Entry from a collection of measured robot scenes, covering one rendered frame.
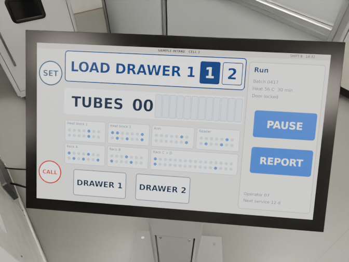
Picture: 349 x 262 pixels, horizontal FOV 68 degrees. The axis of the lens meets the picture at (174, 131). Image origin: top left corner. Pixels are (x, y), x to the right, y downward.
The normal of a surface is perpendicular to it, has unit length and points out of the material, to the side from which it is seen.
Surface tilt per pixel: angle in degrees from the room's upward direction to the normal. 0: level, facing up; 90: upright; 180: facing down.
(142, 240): 5
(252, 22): 90
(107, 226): 0
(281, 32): 90
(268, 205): 50
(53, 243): 0
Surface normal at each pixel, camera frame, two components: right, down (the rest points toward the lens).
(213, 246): 0.09, -0.69
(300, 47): -0.07, 0.10
